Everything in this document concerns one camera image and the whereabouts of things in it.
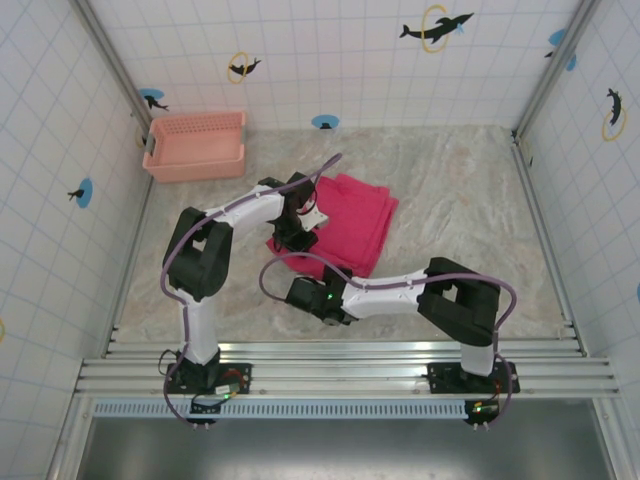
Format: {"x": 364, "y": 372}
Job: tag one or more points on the small green circuit board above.
{"x": 225, "y": 391}
{"x": 484, "y": 408}

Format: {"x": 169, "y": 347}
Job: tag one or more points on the grey metal panel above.
{"x": 350, "y": 450}

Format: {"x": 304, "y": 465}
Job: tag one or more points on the pink plastic basket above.
{"x": 190, "y": 145}

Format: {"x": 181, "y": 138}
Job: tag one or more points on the blue circle dolphin sticker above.
{"x": 150, "y": 95}
{"x": 325, "y": 121}
{"x": 86, "y": 192}
{"x": 557, "y": 37}

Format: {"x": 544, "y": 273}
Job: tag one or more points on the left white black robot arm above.
{"x": 250, "y": 212}

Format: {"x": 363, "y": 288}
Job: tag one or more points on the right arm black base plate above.
{"x": 440, "y": 375}

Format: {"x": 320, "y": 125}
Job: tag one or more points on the aluminium corner post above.
{"x": 112, "y": 55}
{"x": 560, "y": 65}

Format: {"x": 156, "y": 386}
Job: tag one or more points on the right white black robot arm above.
{"x": 385, "y": 297}

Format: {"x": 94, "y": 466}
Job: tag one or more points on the aluminium side rail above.
{"x": 570, "y": 310}
{"x": 129, "y": 260}

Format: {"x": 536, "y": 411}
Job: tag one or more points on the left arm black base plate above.
{"x": 245, "y": 367}

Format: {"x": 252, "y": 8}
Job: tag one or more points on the pink long pants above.
{"x": 355, "y": 225}

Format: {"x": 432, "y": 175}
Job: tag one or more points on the aluminium mounting rail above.
{"x": 340, "y": 370}

